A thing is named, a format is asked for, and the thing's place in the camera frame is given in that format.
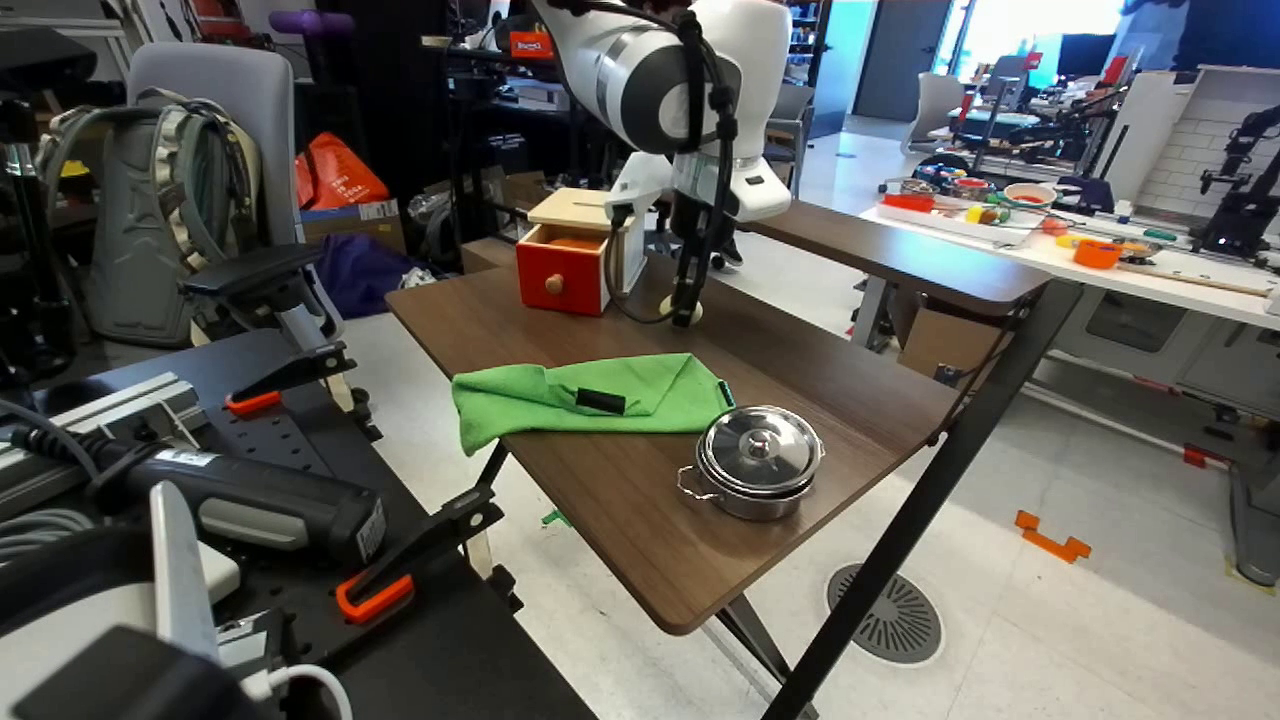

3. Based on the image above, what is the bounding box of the purple cloth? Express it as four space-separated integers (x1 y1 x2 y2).
310 231 412 324

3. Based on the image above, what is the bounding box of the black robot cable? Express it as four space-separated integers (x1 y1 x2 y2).
666 4 749 265

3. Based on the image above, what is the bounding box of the white table with toys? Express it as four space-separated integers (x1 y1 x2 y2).
854 177 1280 592

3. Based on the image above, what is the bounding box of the black table frame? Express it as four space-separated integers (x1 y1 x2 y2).
710 277 1086 720

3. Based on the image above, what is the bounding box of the round floor drain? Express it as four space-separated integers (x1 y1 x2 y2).
825 559 949 673

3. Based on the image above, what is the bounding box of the orange bag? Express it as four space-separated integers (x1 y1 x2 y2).
288 128 396 215

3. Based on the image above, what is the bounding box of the green cloth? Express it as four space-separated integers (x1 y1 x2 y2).
448 346 738 461

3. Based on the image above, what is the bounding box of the orange floor bracket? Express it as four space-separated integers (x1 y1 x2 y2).
1011 504 1096 567

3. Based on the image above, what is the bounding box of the silver pot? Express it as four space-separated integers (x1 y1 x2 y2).
673 450 829 526

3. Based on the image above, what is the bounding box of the red box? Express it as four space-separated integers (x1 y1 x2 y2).
522 185 650 321

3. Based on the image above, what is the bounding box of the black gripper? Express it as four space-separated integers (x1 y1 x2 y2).
662 191 722 324

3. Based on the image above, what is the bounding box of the grey camouflage backpack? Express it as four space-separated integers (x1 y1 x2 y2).
40 87 269 352

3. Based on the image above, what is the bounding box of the grey padded chair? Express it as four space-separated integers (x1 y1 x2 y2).
122 37 332 344

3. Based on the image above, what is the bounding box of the silver pot lid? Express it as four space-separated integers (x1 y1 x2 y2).
694 398 833 492

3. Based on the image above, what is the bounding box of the red front wooden drawer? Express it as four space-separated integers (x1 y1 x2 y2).
513 221 616 321

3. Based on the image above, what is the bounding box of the dark top side table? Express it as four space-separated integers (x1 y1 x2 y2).
743 194 1055 352

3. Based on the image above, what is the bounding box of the black handheld device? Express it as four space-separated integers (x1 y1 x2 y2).
120 442 391 559

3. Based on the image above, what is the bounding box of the black clamp orange handle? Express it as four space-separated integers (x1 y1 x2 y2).
332 436 515 631
216 340 359 422

